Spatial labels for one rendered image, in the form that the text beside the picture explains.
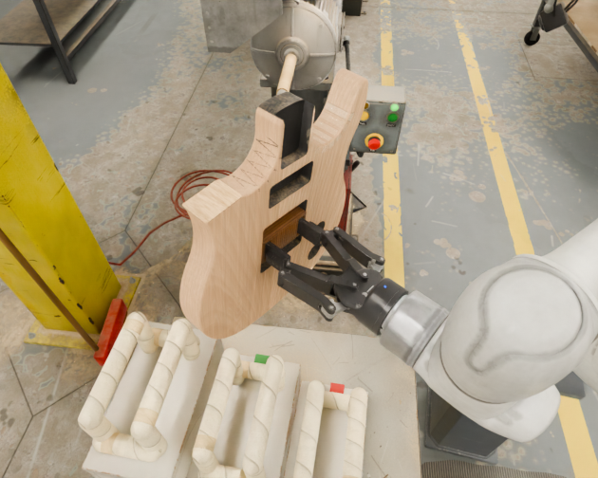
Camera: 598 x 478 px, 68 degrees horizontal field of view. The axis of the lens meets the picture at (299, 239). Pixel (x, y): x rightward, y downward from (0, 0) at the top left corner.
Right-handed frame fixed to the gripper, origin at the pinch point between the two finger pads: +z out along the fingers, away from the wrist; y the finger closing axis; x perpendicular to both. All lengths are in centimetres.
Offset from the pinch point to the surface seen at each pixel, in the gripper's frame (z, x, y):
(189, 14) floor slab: 343, -119, 252
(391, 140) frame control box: 23, -29, 80
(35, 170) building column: 112, -52, 2
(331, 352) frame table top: -7.9, -40.5, 11.9
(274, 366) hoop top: -6.7, -22.4, -7.5
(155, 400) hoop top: 0.7, -17.0, -26.3
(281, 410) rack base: -10.2, -33.4, -8.5
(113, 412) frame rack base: 9.4, -28.5, -30.2
